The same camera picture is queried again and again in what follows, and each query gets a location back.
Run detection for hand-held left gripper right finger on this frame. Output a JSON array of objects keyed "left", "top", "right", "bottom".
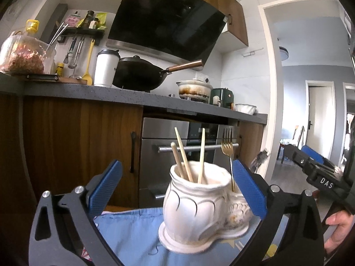
[{"left": 230, "top": 159, "right": 325, "bottom": 266}]

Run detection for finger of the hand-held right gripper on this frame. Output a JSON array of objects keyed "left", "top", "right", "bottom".
[
  {"left": 285, "top": 143, "right": 319, "bottom": 174},
  {"left": 302, "top": 145, "right": 325, "bottom": 165}
]

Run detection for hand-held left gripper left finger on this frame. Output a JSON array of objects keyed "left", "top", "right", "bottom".
[{"left": 28, "top": 159, "right": 124, "bottom": 266}]

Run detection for silver flower-shaped spoon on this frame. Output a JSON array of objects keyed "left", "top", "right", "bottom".
[{"left": 250, "top": 148, "right": 271, "bottom": 173}]

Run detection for gold metal fork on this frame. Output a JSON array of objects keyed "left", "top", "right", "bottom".
[{"left": 221, "top": 127, "right": 236, "bottom": 193}]

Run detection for white floral ceramic utensil holder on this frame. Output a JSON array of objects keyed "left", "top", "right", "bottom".
[{"left": 158, "top": 162, "right": 254, "bottom": 254}]

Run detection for person's right hand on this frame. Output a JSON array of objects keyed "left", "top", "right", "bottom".
[{"left": 324, "top": 211, "right": 351, "bottom": 255}]

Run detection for wooden chair with cloth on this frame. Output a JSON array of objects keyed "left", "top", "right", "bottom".
[{"left": 280, "top": 125, "right": 306, "bottom": 162}]

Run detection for white room door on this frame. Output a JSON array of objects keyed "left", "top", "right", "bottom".
[{"left": 308, "top": 86, "right": 333, "bottom": 172}]

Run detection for wooden base cabinet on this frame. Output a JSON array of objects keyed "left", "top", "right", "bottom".
[{"left": 0, "top": 94, "right": 264, "bottom": 209}]

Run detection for blue cartoon printed cloth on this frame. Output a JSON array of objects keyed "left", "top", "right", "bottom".
[{"left": 93, "top": 208, "right": 280, "bottom": 266}]

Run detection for white fluted bowl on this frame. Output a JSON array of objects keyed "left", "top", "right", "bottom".
[{"left": 235, "top": 103, "right": 257, "bottom": 115}]

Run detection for stainless steel oven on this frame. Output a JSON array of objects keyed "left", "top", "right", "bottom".
[{"left": 139, "top": 116, "right": 240, "bottom": 208}]

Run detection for grey kitchen countertop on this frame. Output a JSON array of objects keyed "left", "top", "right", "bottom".
[{"left": 0, "top": 72, "right": 268, "bottom": 125}]

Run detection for dark green kitchen appliance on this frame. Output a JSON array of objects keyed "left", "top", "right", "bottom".
[{"left": 210, "top": 88, "right": 235, "bottom": 109}]

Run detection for stained white clay pot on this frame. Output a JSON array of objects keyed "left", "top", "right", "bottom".
[{"left": 176, "top": 79, "right": 213, "bottom": 101}]

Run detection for wooden cutting board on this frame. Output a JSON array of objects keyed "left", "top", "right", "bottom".
[{"left": 57, "top": 77, "right": 88, "bottom": 85}]

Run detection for white travel mug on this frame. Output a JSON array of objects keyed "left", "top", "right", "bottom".
[{"left": 94, "top": 49, "right": 120, "bottom": 87}]

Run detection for yellow silicone spatula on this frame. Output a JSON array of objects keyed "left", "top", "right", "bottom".
[{"left": 82, "top": 39, "right": 95, "bottom": 86}]

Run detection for clear jar of dried food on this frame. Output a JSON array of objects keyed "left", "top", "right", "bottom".
[{"left": 0, "top": 36, "right": 56, "bottom": 75}]

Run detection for metal chopsticks in jar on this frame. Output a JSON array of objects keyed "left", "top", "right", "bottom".
[{"left": 48, "top": 22, "right": 69, "bottom": 46}]

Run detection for yellow green snack packet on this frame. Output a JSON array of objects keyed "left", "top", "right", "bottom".
[{"left": 96, "top": 12, "right": 108, "bottom": 30}]

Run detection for dark spice bottle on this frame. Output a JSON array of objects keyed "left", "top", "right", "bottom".
[{"left": 85, "top": 10, "right": 95, "bottom": 29}]

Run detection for pink packet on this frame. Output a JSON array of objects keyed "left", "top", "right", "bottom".
[{"left": 67, "top": 11, "right": 81, "bottom": 28}]

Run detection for yellow-capped oil bottle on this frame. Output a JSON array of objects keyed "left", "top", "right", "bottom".
[{"left": 26, "top": 19, "right": 39, "bottom": 35}]

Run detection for black glass range hood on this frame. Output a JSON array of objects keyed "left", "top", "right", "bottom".
[{"left": 106, "top": 0, "right": 229, "bottom": 64}]

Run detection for metal wall hook rack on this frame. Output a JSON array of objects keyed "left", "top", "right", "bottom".
[{"left": 241, "top": 48, "right": 262, "bottom": 57}]

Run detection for black wok with wooden handle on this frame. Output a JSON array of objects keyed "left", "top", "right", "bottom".
[{"left": 112, "top": 55, "right": 204, "bottom": 92}]

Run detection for black handled knife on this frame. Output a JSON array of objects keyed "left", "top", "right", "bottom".
[{"left": 26, "top": 73, "right": 59, "bottom": 82}]

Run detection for black wall shelf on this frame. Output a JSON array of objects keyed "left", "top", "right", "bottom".
[{"left": 59, "top": 27, "right": 105, "bottom": 40}]

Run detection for wooden wall cabinet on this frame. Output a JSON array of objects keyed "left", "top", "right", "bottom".
[{"left": 33, "top": 0, "right": 249, "bottom": 46}]

